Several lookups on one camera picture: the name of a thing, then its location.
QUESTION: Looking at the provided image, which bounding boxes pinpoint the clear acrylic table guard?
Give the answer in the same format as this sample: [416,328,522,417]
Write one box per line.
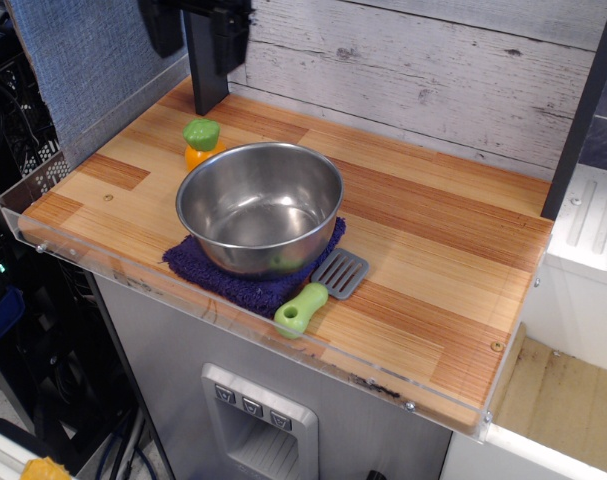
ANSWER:
[0,149,552,439]

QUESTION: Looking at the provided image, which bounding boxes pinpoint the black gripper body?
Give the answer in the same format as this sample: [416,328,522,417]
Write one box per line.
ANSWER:
[139,0,253,14]

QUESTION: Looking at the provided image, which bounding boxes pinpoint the silver toy fridge cabinet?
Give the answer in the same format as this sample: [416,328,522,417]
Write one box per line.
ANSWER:
[98,279,451,479]

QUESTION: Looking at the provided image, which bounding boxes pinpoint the stainless steel bowl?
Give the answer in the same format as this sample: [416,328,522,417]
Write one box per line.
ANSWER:
[176,142,344,279]

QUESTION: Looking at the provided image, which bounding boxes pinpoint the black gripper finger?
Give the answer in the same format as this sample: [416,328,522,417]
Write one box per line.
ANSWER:
[140,0,183,58]
[211,7,253,75]

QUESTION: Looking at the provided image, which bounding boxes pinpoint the white toy sink counter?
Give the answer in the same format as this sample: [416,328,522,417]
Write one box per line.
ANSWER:
[442,165,607,479]

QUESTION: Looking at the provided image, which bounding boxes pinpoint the black left support post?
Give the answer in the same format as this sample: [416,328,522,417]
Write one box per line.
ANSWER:
[183,11,229,116]

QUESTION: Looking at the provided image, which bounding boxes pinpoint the grey spatula green handle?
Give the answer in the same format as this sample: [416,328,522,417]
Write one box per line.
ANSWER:
[274,248,370,339]

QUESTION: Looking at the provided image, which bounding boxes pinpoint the black support post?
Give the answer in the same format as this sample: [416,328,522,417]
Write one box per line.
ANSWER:
[183,11,229,116]
[540,21,607,220]

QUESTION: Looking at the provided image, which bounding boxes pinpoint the purple towel cloth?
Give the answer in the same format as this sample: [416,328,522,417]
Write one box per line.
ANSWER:
[162,217,347,319]

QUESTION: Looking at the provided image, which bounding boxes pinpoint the orange toy carrot green top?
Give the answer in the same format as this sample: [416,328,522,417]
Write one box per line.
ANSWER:
[183,118,226,172]

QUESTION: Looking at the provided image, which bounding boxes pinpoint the blue fabric panel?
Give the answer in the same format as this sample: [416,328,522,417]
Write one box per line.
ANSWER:
[6,0,189,168]

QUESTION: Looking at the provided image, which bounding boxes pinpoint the black right support post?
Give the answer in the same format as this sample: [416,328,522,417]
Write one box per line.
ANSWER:
[540,21,607,220]

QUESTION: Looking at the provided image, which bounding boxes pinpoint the black plastic crate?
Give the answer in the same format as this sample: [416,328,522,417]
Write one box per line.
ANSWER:
[0,50,60,191]

